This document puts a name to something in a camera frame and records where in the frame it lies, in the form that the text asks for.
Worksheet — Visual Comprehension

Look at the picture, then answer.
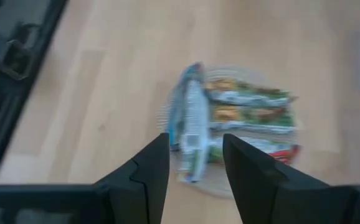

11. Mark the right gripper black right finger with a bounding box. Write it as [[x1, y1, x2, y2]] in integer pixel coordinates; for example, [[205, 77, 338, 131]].
[[222, 133, 357, 224]]

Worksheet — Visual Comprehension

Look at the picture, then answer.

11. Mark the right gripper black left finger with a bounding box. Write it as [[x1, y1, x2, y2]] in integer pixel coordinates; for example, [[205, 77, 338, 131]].
[[94, 132, 171, 224]]

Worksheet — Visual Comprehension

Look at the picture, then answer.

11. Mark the white blue red granola bar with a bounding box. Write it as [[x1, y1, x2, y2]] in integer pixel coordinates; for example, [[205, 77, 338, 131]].
[[209, 136, 302, 166]]

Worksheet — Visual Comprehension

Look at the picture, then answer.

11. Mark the blue granola bar pack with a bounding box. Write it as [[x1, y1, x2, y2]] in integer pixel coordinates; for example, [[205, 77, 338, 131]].
[[166, 61, 212, 184]]

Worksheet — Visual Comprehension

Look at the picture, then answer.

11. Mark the round woven beige mat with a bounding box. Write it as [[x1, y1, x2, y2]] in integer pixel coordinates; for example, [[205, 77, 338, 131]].
[[156, 63, 304, 200]]

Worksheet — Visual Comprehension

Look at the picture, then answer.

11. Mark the black square tube part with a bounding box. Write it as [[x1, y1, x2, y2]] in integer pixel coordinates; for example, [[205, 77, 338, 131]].
[[0, 39, 35, 81]]

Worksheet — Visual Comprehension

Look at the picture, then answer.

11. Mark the black table edge frame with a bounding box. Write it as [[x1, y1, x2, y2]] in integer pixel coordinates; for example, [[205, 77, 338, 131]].
[[0, 0, 69, 185]]

